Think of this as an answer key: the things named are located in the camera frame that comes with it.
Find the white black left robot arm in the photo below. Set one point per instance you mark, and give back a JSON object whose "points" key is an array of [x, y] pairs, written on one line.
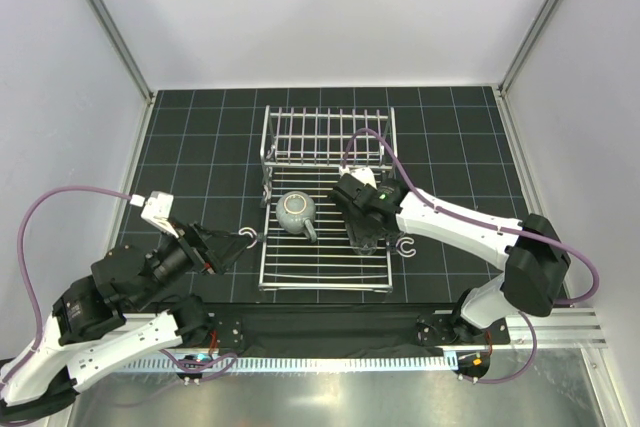
{"points": [[75, 349]]}

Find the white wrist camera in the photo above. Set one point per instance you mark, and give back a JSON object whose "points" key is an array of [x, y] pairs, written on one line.
{"points": [[365, 175], [155, 210]]}

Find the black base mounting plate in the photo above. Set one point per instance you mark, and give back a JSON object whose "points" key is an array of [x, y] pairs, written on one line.
{"points": [[347, 330]]}

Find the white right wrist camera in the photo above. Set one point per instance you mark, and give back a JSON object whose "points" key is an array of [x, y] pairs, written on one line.
{"points": [[365, 175]]}

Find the small clear shot glass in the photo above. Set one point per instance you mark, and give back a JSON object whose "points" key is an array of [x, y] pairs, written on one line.
{"points": [[364, 247]]}

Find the black grid table mat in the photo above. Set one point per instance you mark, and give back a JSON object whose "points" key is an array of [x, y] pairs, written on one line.
{"points": [[202, 146]]}

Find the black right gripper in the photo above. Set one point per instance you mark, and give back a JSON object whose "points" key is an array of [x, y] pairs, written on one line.
{"points": [[384, 233]]}

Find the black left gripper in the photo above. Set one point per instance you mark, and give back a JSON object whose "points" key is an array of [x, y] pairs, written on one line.
{"points": [[214, 249]]}

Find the perforated aluminium cable rail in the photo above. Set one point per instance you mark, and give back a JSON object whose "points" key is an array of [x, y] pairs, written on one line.
{"points": [[256, 365]]}

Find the chrome wire dish rack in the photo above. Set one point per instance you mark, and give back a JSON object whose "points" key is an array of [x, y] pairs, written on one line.
{"points": [[303, 149]]}

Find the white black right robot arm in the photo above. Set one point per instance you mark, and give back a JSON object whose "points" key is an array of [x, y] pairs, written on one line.
{"points": [[527, 252]]}

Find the clear glass mug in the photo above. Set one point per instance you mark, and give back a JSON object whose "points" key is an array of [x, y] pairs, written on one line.
{"points": [[296, 214]]}

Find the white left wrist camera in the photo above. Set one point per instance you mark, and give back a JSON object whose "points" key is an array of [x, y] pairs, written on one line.
{"points": [[155, 210]]}

